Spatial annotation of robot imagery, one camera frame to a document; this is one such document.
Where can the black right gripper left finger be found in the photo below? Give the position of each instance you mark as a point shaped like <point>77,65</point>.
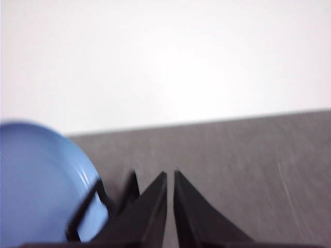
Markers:
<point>144,219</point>

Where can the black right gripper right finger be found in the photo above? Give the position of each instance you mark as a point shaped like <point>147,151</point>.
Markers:
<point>196,222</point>

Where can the blue round plate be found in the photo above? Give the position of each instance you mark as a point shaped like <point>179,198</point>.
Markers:
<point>38,180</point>

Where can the black plastic plate rack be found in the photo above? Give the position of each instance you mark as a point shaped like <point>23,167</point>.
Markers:
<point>129,192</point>

